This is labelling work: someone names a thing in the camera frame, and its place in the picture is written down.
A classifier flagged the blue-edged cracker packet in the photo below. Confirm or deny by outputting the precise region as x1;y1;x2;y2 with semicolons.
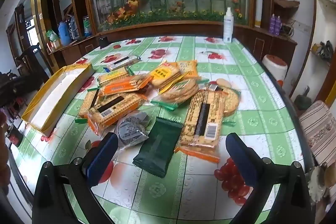
106;55;141;72

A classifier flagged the wooden sideboard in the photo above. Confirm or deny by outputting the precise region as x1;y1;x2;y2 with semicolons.
47;21;298;64

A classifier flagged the striped seat cushion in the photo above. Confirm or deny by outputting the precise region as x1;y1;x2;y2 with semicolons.
299;101;336;167

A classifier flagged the orange-edged black-bar cracker packet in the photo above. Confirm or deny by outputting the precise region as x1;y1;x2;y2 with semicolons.
87;93;147;135

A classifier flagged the green plastic bag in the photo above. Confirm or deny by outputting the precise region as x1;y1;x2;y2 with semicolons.
46;29;60;43

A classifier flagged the green fruit-print tablecloth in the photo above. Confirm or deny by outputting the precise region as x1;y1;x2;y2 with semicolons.
12;35;313;224

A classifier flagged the yellow cardboard box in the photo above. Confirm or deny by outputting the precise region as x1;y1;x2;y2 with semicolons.
21;63;95;136

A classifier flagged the dark wooden chair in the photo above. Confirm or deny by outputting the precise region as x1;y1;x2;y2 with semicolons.
14;43;53;80

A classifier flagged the green round cracker packet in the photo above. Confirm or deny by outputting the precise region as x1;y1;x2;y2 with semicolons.
151;80;209;110

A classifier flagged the yellow-green label cracker packet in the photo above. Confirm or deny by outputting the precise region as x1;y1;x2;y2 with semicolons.
98;68;129;86

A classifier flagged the grey-blue thermos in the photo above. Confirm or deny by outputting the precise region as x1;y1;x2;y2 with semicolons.
69;15;80;39

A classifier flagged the yellow square cracker packet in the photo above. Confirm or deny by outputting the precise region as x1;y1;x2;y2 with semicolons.
150;61;181;88

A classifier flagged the dark green snack packet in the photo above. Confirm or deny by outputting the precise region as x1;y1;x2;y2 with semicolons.
133;117;183;178

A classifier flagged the white spray bottle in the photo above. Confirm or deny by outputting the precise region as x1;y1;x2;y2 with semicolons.
223;7;235;43

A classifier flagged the orange label cracker packet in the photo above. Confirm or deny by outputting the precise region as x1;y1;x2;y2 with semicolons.
98;76;153;97

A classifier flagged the dark green gear bundle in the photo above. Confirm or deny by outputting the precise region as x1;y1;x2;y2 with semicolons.
311;40;334;62

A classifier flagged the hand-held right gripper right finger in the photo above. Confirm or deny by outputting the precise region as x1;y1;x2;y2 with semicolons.
225;132;313;224

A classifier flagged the large orange-edged cracker packet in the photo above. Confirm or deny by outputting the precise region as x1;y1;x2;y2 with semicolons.
175;89;226;164

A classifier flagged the beige carton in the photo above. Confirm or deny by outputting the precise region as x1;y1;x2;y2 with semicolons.
47;40;62;51

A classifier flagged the silver grey snack packet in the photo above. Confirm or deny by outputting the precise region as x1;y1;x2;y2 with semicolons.
114;111;151;148

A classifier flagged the white bucket with red lid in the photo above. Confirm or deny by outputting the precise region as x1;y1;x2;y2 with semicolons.
262;54;288;86

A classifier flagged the blue thermos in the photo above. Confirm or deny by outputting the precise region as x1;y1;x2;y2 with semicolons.
58;21;71;45

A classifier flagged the brown round cookie packet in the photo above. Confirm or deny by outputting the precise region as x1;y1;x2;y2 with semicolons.
207;78;242;117

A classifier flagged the green-edged square cracker packet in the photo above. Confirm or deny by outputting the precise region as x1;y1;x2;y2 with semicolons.
75;88;101;123

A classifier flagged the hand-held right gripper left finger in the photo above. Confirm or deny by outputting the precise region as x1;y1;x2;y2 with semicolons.
33;132;120;224

